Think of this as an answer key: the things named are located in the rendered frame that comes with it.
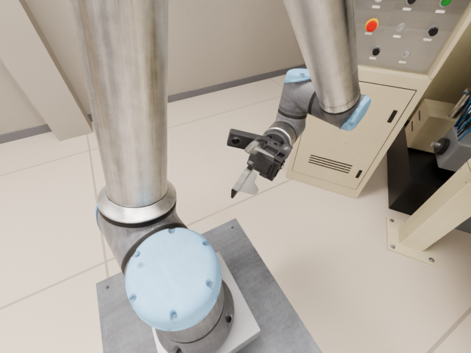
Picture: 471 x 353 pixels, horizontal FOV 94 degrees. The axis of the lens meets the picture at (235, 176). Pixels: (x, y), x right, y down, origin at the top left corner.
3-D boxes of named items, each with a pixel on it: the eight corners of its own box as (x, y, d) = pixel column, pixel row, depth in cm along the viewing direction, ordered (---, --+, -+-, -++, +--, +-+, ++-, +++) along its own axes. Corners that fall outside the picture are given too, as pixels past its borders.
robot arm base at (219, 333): (172, 383, 46) (159, 382, 39) (146, 297, 57) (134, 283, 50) (249, 326, 52) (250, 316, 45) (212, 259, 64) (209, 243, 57)
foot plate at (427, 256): (386, 216, 156) (387, 214, 155) (429, 230, 149) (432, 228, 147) (387, 249, 140) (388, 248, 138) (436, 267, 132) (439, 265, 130)
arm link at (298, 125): (284, 103, 73) (277, 129, 80) (270, 115, 65) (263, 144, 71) (311, 111, 71) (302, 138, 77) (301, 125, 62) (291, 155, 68)
